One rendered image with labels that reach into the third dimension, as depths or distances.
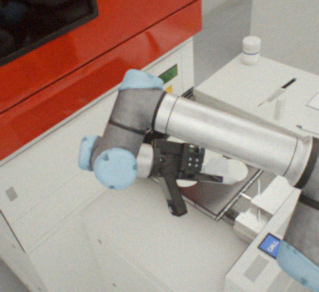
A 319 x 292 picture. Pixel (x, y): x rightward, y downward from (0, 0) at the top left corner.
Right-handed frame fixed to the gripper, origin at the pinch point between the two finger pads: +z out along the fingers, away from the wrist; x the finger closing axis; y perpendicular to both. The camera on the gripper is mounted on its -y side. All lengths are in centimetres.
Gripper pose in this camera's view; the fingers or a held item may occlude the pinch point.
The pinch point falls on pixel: (230, 182)
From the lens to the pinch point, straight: 93.2
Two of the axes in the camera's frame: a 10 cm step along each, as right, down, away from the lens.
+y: 1.3, -9.8, 1.4
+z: 9.5, 1.6, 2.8
